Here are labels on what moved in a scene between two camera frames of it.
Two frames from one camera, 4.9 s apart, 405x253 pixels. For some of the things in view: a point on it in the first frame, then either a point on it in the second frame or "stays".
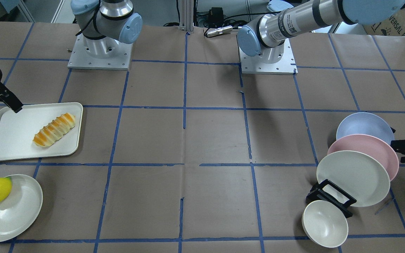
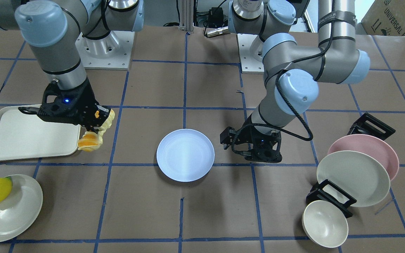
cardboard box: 404,23 stays
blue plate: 365,123 -> 185,155
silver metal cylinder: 219,31 stays
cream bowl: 324,225 stays
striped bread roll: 55,129 -> 90,141
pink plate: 372,146 stays
